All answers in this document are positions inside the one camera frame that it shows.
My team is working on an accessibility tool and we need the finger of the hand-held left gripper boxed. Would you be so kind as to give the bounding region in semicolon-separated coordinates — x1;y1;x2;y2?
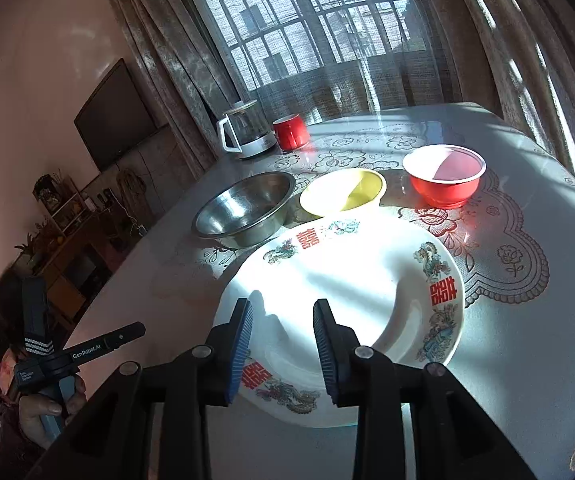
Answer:
103;322;146;353

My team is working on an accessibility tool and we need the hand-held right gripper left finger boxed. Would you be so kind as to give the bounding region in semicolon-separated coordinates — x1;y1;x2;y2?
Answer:
27;298;255;480

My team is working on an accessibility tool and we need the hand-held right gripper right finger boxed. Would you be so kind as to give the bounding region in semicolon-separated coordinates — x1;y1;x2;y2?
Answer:
313;298;565;480

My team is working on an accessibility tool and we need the teal plastic plate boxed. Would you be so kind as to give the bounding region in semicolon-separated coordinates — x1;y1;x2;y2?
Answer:
312;420;368;431

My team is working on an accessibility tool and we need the large white dragon print plate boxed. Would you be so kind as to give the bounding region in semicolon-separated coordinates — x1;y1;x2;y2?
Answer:
212;217;465;428

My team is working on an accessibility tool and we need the stainless steel bowl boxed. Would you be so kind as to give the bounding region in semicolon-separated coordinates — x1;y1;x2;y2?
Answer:
190;171;297;248

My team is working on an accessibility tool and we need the yellow plastic bowl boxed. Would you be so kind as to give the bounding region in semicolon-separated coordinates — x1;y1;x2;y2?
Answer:
299;169;387;218

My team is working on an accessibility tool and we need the red plastic bowl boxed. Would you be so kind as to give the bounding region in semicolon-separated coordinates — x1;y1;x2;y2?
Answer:
402;144;487;209

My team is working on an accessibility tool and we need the person's left hand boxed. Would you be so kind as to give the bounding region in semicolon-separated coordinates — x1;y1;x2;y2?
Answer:
17;374;89;450

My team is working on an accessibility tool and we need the wooden cabinet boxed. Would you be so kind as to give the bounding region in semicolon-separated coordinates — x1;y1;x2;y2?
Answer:
10;210;118;321

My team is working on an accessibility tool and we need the small wooden shelf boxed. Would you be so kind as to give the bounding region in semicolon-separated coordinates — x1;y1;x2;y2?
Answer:
32;170;95;233

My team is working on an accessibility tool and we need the floral lace tablecloth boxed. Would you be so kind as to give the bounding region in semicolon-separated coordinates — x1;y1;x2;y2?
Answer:
160;119;575;471

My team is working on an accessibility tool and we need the red mug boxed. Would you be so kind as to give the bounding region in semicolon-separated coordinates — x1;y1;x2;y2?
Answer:
272;114;309;151

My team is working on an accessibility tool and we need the white glass electric kettle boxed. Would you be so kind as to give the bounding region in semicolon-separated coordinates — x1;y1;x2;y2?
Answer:
216;100;278;160

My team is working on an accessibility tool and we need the sheer white curtain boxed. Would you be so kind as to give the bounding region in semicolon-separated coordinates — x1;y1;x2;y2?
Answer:
182;0;468;126

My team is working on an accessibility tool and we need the grey velvet curtain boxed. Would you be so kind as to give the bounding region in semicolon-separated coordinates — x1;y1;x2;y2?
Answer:
97;0;240;176
442;0;575;196

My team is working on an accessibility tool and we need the barred window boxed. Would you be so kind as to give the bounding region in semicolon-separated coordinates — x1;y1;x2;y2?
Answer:
172;0;431;103

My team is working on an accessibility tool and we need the black wall television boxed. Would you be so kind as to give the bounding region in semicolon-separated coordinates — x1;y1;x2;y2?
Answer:
74;58;158;172

